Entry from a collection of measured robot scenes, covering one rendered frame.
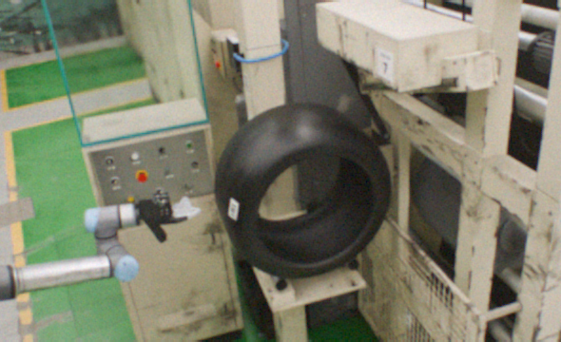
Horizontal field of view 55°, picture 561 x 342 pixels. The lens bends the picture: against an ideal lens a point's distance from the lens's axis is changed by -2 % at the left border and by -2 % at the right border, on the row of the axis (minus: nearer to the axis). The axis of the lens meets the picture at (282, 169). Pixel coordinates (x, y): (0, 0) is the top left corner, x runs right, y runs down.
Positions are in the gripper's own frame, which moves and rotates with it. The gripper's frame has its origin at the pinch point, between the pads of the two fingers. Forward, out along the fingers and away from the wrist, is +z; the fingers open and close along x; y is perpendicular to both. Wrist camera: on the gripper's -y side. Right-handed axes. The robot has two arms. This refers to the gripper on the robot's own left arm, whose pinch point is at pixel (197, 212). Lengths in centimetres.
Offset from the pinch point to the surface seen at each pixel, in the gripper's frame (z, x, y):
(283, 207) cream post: 39, 28, -19
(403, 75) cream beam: 52, -33, 53
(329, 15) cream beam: 49, 14, 60
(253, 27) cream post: 27, 28, 54
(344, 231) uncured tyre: 57, 5, -20
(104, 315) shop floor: -44, 113, -128
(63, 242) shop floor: -72, 208, -132
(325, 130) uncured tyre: 40, -10, 29
